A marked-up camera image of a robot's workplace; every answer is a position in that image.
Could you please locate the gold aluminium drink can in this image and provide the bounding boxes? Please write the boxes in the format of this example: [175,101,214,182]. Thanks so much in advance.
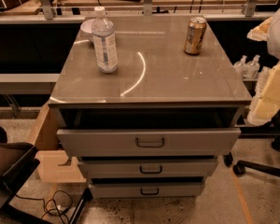
[184,17,207,55]

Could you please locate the left small clear bottle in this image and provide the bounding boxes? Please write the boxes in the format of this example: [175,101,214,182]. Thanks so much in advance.
[233,55,246,78]

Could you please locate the small clear bottle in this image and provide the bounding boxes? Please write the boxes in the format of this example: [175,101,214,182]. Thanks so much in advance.
[244,55,260,78]
[233,55,246,78]

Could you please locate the wooden box on floor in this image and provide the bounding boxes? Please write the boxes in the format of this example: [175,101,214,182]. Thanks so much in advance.
[27,104,86,183]

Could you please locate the middle grey drawer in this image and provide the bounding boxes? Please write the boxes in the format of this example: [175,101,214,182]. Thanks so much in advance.
[78,159,217,179]

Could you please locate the right small clear bottle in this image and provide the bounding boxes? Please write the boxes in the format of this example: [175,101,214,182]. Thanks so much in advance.
[244,55,260,78]

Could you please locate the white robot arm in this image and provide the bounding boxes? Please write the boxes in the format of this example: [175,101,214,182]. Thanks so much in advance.
[247,8,280,126]

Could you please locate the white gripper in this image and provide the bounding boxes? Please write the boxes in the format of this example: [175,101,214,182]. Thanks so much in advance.
[246,17,280,126]

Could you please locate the bottom grey drawer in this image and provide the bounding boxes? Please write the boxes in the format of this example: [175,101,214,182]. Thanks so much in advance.
[89,182,204,199]

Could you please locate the clear blue plastic water bottle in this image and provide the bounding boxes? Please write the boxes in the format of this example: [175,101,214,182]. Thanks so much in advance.
[91,7,118,74]

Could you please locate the grey drawer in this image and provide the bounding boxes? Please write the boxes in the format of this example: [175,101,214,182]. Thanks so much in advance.
[89,182,204,199]
[57,128,241,157]
[78,159,217,179]

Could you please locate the grey metal shelf frame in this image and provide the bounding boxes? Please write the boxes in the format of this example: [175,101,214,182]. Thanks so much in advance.
[0,0,280,24]

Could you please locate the top grey drawer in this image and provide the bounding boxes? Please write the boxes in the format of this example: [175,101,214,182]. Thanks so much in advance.
[57,128,241,157]

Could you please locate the white bowl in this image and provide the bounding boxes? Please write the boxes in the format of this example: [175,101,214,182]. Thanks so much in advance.
[80,19,94,42]

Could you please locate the grey drawer cabinet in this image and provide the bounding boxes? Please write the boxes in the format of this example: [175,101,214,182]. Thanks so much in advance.
[49,16,251,185]

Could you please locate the brown chair at left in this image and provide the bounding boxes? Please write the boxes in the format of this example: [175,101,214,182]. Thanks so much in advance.
[0,126,43,224]

